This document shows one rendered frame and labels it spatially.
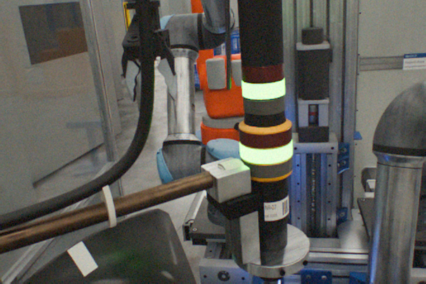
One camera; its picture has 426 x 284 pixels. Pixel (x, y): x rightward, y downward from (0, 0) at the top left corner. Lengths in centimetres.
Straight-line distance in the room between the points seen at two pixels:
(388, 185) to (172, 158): 61
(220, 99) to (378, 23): 243
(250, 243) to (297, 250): 5
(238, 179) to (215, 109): 399
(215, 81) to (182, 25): 294
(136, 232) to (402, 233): 49
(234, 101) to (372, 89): 230
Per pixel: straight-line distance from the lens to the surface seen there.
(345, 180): 134
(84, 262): 46
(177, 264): 48
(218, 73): 415
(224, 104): 430
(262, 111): 31
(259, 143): 31
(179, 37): 124
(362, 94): 223
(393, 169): 77
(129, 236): 47
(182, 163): 114
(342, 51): 123
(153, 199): 30
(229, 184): 31
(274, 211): 34
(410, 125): 75
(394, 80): 225
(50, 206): 28
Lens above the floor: 168
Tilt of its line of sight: 18 degrees down
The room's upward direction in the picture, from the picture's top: 5 degrees counter-clockwise
